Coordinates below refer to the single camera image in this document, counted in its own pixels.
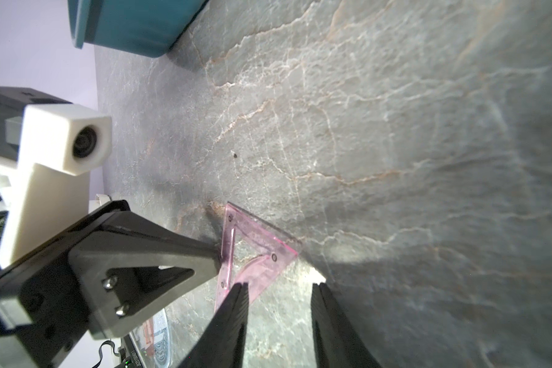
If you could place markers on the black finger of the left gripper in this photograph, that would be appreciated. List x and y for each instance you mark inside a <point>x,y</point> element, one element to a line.
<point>131,224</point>

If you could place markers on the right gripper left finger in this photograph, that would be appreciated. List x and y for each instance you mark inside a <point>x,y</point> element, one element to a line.
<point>223,342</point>

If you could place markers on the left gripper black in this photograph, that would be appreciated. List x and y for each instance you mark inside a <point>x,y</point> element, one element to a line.
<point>124,280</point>

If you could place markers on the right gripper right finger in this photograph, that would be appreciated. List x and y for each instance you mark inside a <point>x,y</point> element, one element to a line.
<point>336,343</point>

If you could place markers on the pink triangle ruler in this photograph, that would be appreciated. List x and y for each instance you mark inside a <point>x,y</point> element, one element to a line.
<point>273,250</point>

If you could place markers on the teal plastic storage box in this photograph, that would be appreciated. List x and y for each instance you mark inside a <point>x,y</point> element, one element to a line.
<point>142,27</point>

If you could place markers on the blue protractor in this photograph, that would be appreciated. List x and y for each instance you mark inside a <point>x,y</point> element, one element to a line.
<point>163,356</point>

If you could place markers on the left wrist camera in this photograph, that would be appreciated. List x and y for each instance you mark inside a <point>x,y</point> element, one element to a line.
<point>48,148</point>

